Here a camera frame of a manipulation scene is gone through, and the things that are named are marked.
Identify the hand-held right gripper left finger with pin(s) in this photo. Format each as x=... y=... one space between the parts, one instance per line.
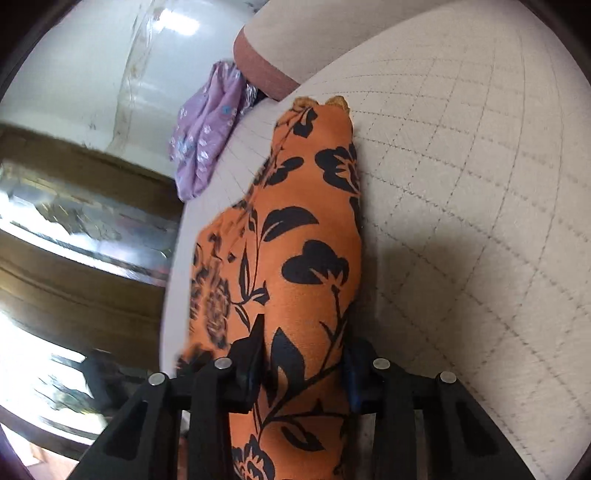
x=249 y=364

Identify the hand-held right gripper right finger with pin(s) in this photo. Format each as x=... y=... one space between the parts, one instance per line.
x=356 y=385

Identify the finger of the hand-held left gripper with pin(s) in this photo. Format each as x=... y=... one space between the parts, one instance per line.
x=104 y=378

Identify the orange black floral garment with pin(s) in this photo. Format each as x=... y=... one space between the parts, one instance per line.
x=300 y=221

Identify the wooden cabinet with glass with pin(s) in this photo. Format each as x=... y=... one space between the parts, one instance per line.
x=69 y=295

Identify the beige quilted mattress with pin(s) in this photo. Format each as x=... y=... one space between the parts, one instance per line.
x=461 y=184

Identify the purple floral garment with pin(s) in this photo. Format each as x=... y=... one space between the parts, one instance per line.
x=207 y=124

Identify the beige pillow with brown end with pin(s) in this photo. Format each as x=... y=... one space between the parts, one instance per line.
x=268 y=64

